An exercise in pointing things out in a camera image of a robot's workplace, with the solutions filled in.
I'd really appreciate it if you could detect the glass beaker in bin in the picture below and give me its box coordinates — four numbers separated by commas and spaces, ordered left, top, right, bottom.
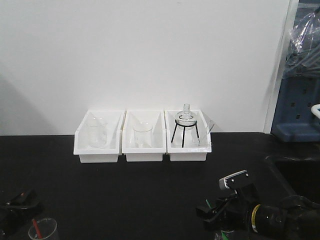
86, 115, 108, 148
133, 121, 153, 148

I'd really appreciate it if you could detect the black wire tripod stand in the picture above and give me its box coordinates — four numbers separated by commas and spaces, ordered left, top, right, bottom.
170, 119, 200, 148

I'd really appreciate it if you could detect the plastic bag of pegs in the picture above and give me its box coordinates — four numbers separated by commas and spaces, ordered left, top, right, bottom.
283, 7, 320, 78

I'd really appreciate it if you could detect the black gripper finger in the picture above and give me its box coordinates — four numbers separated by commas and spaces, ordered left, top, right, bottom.
0, 189, 43, 237

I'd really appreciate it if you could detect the blue pegboard drying rack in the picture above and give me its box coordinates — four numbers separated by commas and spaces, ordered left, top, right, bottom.
271, 0, 320, 142

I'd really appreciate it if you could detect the white bin right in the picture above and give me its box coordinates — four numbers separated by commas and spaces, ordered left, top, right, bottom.
164, 109, 212, 162

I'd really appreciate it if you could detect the round glass flask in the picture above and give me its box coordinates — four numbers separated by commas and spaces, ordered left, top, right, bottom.
175, 103, 196, 127

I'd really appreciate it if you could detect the glass beaker in left bin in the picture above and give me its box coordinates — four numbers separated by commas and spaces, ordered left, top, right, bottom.
86, 115, 108, 148

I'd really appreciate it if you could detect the small glass beaker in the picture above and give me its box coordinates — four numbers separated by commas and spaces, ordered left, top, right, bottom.
28, 217, 60, 240
214, 230, 235, 240

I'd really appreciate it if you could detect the red plastic spoon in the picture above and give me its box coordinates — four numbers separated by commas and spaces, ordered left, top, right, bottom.
21, 192, 43, 240

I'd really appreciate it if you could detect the small glass beaker right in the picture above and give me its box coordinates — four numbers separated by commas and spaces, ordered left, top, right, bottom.
214, 230, 235, 240

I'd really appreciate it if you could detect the glass test tube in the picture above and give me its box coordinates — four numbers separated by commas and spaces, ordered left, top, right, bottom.
192, 119, 215, 147

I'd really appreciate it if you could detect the white bin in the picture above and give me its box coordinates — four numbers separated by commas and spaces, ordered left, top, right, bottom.
122, 109, 167, 162
73, 110, 125, 163
164, 109, 212, 162

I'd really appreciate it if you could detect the white bin middle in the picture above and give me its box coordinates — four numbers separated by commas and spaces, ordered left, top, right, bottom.
122, 109, 167, 162

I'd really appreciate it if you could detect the green plastic spoon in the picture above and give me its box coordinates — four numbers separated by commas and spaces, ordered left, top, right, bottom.
205, 199, 211, 208

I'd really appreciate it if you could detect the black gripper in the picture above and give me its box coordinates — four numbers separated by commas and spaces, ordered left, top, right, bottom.
195, 183, 260, 232

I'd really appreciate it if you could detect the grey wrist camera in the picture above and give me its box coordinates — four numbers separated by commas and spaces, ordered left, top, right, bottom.
219, 170, 249, 190

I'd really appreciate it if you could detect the glass beaker in middle bin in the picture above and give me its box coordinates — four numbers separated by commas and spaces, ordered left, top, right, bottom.
133, 121, 153, 148

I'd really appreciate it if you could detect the black lab sink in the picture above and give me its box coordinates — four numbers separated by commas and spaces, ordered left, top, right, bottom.
264, 156, 320, 203

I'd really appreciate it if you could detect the white bin left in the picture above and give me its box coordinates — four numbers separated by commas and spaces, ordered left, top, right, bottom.
73, 110, 125, 163

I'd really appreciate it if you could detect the small glass beaker left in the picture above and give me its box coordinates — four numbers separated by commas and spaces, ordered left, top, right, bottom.
28, 217, 60, 240

